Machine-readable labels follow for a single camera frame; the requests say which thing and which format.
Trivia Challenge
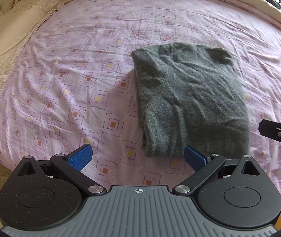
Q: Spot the grey argyle knit sweater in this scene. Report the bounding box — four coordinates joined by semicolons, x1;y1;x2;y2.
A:
131;42;250;159

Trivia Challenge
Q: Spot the cream pillow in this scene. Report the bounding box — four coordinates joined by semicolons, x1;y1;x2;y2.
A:
0;0;72;92

